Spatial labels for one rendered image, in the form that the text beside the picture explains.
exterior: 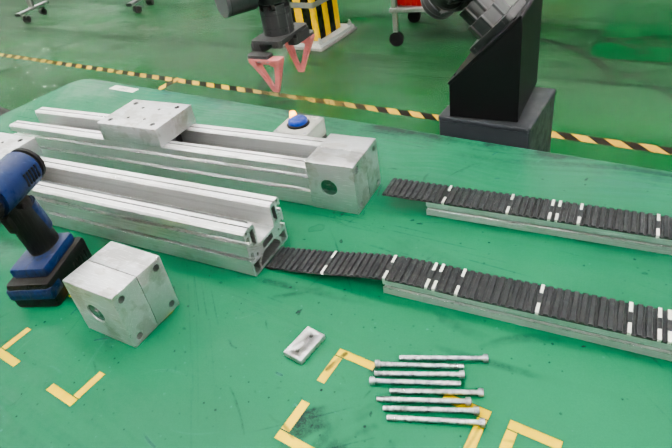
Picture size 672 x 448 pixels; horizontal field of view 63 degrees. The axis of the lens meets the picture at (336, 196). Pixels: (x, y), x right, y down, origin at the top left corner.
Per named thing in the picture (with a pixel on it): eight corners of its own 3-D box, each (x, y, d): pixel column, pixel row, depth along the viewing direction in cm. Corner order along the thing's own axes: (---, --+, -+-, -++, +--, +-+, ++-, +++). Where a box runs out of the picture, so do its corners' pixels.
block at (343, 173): (386, 176, 102) (381, 131, 97) (359, 215, 94) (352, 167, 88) (343, 170, 106) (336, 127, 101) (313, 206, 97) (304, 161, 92)
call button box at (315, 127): (328, 142, 116) (324, 115, 113) (307, 165, 110) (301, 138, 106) (296, 138, 120) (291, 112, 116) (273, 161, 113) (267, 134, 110)
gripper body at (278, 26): (252, 50, 100) (242, 10, 96) (280, 31, 107) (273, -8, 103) (282, 51, 97) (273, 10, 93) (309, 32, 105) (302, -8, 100)
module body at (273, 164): (337, 177, 105) (331, 138, 100) (313, 206, 97) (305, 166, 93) (58, 136, 139) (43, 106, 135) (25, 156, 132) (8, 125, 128)
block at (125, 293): (190, 292, 83) (171, 245, 78) (136, 348, 75) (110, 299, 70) (144, 277, 88) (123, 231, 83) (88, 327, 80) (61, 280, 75)
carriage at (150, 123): (200, 133, 116) (190, 104, 112) (166, 160, 108) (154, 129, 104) (144, 126, 123) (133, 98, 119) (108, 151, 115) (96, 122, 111)
